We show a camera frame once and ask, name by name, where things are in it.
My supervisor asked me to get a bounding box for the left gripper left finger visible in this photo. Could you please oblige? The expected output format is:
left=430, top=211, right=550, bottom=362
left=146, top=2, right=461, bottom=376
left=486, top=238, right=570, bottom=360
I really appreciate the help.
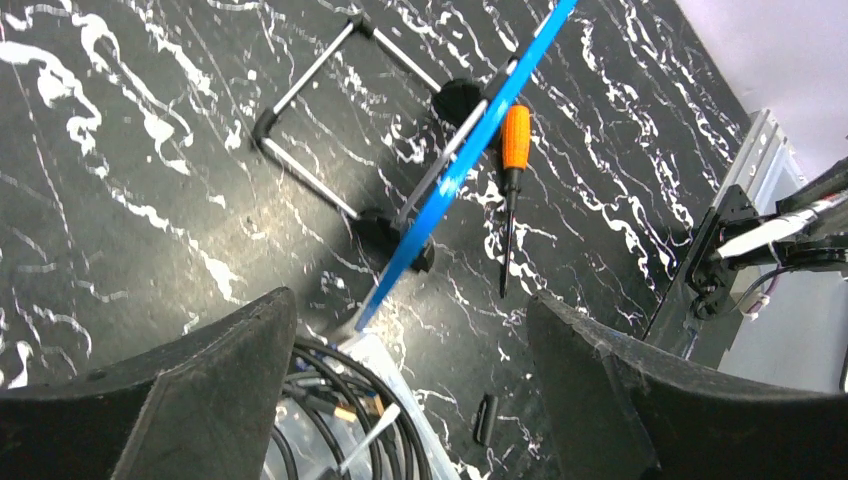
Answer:
left=1, top=287, right=297, bottom=479

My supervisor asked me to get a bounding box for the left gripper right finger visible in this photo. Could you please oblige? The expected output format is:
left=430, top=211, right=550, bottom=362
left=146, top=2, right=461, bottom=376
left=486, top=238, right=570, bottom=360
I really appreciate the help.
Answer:
left=526, top=292, right=847, bottom=479

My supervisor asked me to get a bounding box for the black marker cap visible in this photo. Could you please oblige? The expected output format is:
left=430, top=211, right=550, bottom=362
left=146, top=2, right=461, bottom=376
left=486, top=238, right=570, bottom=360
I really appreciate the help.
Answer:
left=472, top=393, right=499, bottom=447

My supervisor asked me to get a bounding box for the blue framed whiteboard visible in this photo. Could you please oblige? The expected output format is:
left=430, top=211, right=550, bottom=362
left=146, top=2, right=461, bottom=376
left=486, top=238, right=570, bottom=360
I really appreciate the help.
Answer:
left=250, top=0, right=581, bottom=333

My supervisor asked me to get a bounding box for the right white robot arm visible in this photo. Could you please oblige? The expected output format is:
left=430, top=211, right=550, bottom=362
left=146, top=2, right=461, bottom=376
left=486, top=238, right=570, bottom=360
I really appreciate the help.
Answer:
left=641, top=160, right=847, bottom=367

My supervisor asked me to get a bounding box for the clear plastic box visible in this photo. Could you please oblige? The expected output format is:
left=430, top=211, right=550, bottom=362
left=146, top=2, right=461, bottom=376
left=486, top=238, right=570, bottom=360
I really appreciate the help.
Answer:
left=260, top=335, right=459, bottom=479

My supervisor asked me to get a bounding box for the coiled black cable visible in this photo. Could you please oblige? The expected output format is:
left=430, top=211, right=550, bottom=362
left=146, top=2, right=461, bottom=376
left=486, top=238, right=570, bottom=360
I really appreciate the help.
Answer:
left=268, top=337, right=435, bottom=480

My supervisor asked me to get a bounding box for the orange handled screwdriver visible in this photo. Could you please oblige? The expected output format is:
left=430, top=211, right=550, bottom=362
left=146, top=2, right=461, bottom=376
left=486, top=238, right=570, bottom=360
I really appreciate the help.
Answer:
left=500, top=105, right=531, bottom=298

